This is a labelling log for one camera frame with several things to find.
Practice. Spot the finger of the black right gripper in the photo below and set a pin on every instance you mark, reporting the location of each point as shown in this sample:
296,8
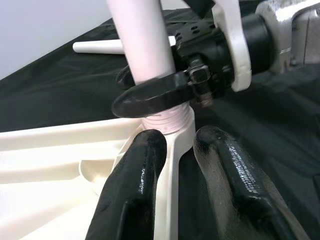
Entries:
150,96
123,78

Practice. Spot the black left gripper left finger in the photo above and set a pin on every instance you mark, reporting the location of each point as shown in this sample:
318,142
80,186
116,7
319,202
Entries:
135,187

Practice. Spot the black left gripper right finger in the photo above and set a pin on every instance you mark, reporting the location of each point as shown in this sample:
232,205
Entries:
237,180

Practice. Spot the white plastic table leg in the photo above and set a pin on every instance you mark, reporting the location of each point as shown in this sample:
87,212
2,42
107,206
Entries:
100,46
142,37

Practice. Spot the white plastic children table top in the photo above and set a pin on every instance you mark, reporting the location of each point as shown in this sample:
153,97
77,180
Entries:
50,140

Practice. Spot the black table cloth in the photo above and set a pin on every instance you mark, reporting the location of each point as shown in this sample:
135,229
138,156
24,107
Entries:
62,87

